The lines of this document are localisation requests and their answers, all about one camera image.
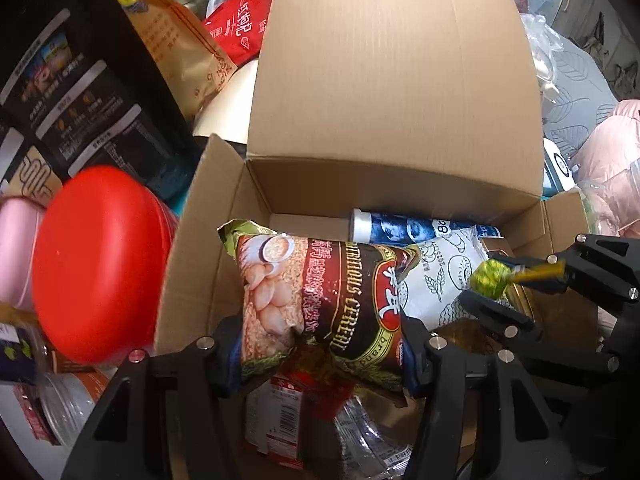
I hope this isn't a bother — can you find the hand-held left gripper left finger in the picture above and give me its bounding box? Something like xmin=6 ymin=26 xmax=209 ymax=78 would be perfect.
xmin=62 ymin=315 xmax=246 ymax=480

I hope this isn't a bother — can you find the blue white tablet tube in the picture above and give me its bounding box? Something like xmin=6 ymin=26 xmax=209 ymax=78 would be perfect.
xmin=349 ymin=207 xmax=504 ymax=245

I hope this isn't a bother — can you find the red white snack packet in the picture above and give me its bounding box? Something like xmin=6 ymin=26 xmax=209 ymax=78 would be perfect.
xmin=244 ymin=372 xmax=307 ymax=470

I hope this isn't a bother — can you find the silver foil packet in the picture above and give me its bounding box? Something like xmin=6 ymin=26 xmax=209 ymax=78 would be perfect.
xmin=332 ymin=394 xmax=417 ymax=478

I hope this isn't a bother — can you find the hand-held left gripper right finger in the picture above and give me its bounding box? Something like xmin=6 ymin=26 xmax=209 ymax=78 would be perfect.
xmin=402 ymin=320 xmax=581 ymax=480

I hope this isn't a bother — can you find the grey patterned fabric bag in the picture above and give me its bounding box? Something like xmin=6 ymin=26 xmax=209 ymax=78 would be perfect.
xmin=541 ymin=35 xmax=640 ymax=143

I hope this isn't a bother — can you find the glass bottle green liquid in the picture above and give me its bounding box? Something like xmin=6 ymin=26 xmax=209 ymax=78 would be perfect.
xmin=572 ymin=180 xmax=603 ymax=233

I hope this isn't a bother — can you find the green lollipop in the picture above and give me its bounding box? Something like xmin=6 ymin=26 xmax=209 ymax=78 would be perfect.
xmin=467 ymin=256 xmax=568 ymax=302

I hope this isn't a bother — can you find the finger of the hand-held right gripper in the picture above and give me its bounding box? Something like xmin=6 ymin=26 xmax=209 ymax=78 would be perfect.
xmin=500 ymin=234 xmax=640 ymax=306
xmin=457 ymin=290 xmax=621 ymax=373

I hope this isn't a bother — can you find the white box with device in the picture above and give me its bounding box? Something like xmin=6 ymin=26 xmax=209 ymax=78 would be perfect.
xmin=541 ymin=139 xmax=577 ymax=192

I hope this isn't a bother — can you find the white patterned pouch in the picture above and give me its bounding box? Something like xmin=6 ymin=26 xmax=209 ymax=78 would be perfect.
xmin=402 ymin=226 xmax=497 ymax=333

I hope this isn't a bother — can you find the red bag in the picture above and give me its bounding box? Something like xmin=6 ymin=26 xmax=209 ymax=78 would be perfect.
xmin=201 ymin=0 xmax=277 ymax=69

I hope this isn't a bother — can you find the black snack bag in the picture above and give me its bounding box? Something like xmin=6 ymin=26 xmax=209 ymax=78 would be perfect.
xmin=0 ymin=0 xmax=203 ymax=203

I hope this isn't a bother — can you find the red gold candy packet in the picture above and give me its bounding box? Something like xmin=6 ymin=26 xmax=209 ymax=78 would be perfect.
xmin=272 ymin=347 xmax=357 ymax=401

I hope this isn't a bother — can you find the brown cardboard box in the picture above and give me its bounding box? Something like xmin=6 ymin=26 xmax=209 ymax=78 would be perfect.
xmin=154 ymin=0 xmax=603 ymax=480

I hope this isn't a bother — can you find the clear plastic bag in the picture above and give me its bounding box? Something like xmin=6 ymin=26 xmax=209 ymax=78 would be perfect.
xmin=517 ymin=7 xmax=568 ymax=108

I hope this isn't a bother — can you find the orange snack bag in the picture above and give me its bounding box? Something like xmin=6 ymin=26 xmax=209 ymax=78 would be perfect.
xmin=95 ymin=0 xmax=239 ymax=123

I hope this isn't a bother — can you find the green brown cereal packet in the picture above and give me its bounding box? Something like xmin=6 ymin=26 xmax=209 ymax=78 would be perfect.
xmin=216 ymin=218 xmax=422 ymax=395

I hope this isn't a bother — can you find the pink puffer jacket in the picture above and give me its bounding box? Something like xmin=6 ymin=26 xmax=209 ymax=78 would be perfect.
xmin=569 ymin=99 xmax=640 ymax=241

